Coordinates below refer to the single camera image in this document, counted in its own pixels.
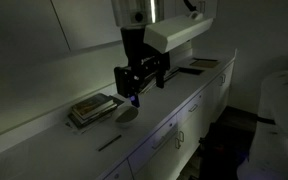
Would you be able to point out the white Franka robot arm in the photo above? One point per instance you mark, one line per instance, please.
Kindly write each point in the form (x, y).
(170, 31)

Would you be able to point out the flat black notebook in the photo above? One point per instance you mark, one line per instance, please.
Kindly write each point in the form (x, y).
(190, 70)

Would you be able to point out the white rounded machine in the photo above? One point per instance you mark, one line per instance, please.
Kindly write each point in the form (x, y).
(280, 133)

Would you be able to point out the white base cabinet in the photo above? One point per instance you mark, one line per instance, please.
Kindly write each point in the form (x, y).
(190, 133)

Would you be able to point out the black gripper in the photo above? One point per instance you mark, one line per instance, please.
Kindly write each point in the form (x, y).
(138, 50)

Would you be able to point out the medium book with pale pages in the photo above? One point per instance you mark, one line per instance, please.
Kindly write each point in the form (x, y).
(97, 111)

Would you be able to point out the white bowl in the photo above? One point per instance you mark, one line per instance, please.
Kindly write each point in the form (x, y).
(125, 115)

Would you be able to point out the black pen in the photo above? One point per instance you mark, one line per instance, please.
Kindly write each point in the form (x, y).
(109, 143)

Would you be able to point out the dark flat tray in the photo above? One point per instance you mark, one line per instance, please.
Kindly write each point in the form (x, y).
(204, 63)

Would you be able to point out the white wall cabinet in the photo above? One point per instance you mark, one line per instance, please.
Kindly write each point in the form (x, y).
(87, 20)

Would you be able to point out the small dark book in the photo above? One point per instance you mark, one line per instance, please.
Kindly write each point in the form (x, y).
(92, 101)

